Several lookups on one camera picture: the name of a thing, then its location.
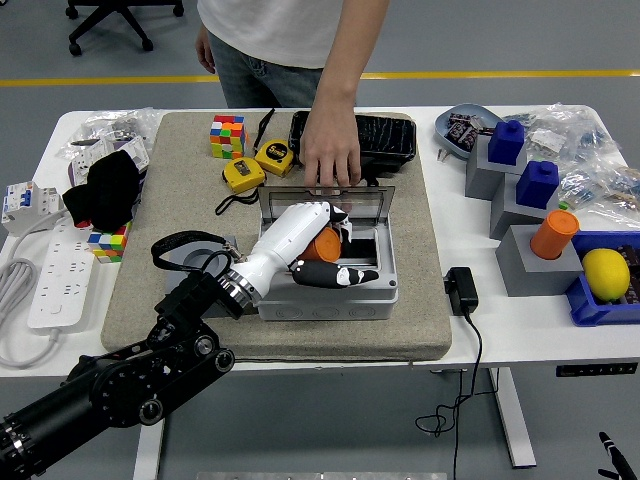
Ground black desk control panel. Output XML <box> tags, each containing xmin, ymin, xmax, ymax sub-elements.
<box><xmin>555</xmin><ymin>363</ymin><xmax>640</xmax><ymax>378</ymax></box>

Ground person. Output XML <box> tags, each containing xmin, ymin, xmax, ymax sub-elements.
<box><xmin>197</xmin><ymin>0</ymin><xmax>391</xmax><ymax>110</ymax></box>

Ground grey-brown mat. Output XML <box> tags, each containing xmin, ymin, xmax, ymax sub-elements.
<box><xmin>101</xmin><ymin>110</ymin><xmax>453</xmax><ymax>365</ymax></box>

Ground grey cube holder with hole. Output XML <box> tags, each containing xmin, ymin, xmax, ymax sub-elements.
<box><xmin>164</xmin><ymin>233</ymin><xmax>241</xmax><ymax>321</ymax></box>
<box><xmin>494</xmin><ymin>224</ymin><xmax>586</xmax><ymax>298</ymax></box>

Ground small yellow tape measure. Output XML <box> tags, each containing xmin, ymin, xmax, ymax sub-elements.
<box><xmin>214</xmin><ymin>156</ymin><xmax>267</xmax><ymax>217</ymax></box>

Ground dark snack packets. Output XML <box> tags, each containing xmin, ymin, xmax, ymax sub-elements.
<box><xmin>446</xmin><ymin>112</ymin><xmax>496</xmax><ymax>150</ymax></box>

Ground colourful puzzle cube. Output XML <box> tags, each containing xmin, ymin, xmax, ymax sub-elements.
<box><xmin>87</xmin><ymin>222</ymin><xmax>132</xmax><ymax>264</ymax></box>
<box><xmin>209</xmin><ymin>114</ymin><xmax>250</xmax><ymax>160</ymax></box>

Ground pale blue dish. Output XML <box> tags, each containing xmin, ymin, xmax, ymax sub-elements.
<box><xmin>433</xmin><ymin>103</ymin><xmax>504</xmax><ymax>161</ymax></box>

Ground yellow lemon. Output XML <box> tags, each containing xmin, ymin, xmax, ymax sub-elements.
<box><xmin>581</xmin><ymin>248</ymin><xmax>631</xmax><ymax>303</ymax></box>

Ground person's left hand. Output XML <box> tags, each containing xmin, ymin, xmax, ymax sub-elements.
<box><xmin>298</xmin><ymin>102</ymin><xmax>363</xmax><ymax>190</ymax></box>

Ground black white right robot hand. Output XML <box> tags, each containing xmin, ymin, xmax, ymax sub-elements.
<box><xmin>597</xmin><ymin>431</ymin><xmax>639</xmax><ymax>480</ymax></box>

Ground person's right hand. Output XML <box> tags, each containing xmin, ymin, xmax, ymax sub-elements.
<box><xmin>194</xmin><ymin>27</ymin><xmax>217</xmax><ymax>75</ymax></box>

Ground white circuit breaker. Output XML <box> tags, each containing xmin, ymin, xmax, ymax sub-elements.
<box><xmin>0</xmin><ymin>180</ymin><xmax>66</xmax><ymax>237</ymax></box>

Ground black plastic tray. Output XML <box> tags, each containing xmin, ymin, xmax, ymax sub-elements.
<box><xmin>288</xmin><ymin>110</ymin><xmax>418</xmax><ymax>189</ymax></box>

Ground clear bag blue parts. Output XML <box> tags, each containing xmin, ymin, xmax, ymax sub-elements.
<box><xmin>562</xmin><ymin>112</ymin><xmax>624</xmax><ymax>169</ymax></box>

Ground black power adapter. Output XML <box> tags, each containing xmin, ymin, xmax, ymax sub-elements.
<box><xmin>443</xmin><ymin>266</ymin><xmax>480</xmax><ymax>317</ymax></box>

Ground white power strip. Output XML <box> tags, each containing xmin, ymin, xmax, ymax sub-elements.
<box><xmin>27</xmin><ymin>219</ymin><xmax>101</xmax><ymax>331</ymax></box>

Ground clear plastic parts bags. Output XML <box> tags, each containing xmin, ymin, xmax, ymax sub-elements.
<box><xmin>57</xmin><ymin>107</ymin><xmax>164</xmax><ymax>161</ymax></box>

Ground black office chair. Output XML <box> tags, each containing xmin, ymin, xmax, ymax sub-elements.
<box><xmin>64</xmin><ymin>0</ymin><xmax>185</xmax><ymax>57</ymax></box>

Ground blue plastic bin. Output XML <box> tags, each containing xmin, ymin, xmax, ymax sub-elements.
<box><xmin>564</xmin><ymin>230</ymin><xmax>640</xmax><ymax>328</ymax></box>

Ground yellow tape measure black label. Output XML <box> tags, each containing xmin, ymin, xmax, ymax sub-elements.
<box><xmin>252</xmin><ymin>107</ymin><xmax>296</xmax><ymax>177</ymax></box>

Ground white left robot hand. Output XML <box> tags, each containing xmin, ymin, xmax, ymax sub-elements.
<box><xmin>230</xmin><ymin>201</ymin><xmax>381</xmax><ymax>306</ymax></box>

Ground clear bag white connectors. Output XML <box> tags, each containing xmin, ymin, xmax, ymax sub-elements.
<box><xmin>502</xmin><ymin>102</ymin><xmax>571</xmax><ymax>162</ymax></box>

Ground grey-white power cable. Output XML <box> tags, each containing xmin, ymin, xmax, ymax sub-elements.
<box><xmin>0</xmin><ymin>209</ymin><xmax>71</xmax><ymax>371</ymax></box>

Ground blue block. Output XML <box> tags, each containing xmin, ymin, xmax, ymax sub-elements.
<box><xmin>514</xmin><ymin>159</ymin><xmax>560</xmax><ymax>210</ymax></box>
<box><xmin>487</xmin><ymin>119</ymin><xmax>527</xmax><ymax>166</ymax></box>

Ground clear bag mixed parts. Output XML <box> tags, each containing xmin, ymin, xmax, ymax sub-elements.
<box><xmin>554</xmin><ymin>164</ymin><xmax>640</xmax><ymax>231</ymax></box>

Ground black cloth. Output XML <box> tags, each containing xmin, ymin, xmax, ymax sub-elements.
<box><xmin>62</xmin><ymin>151</ymin><xmax>143</xmax><ymax>232</ymax></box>

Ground white table leg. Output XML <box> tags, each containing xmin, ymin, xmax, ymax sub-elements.
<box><xmin>132</xmin><ymin>378</ymin><xmax>172</xmax><ymax>480</ymax></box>
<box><xmin>487</xmin><ymin>367</ymin><xmax>537</xmax><ymax>470</ymax></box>

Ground dark packets in bin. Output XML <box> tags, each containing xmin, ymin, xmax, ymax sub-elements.
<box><xmin>617</xmin><ymin>243</ymin><xmax>640</xmax><ymax>307</ymax></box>

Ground grey electrical box clear lid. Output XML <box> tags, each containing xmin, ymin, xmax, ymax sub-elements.
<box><xmin>252</xmin><ymin>185</ymin><xmax>400</xmax><ymax>322</ymax></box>

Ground white wall socket plates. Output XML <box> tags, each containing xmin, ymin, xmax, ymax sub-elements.
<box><xmin>67</xmin><ymin>137</ymin><xmax>151</xmax><ymax>187</ymax></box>

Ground orange cylinder battery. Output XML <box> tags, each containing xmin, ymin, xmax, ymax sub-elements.
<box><xmin>297</xmin><ymin>226</ymin><xmax>344</xmax><ymax>265</ymax></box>
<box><xmin>529</xmin><ymin>209</ymin><xmax>581</xmax><ymax>260</ymax></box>

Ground black adapter cord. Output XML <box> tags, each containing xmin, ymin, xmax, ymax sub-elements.
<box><xmin>414</xmin><ymin>312</ymin><xmax>485</xmax><ymax>480</ymax></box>

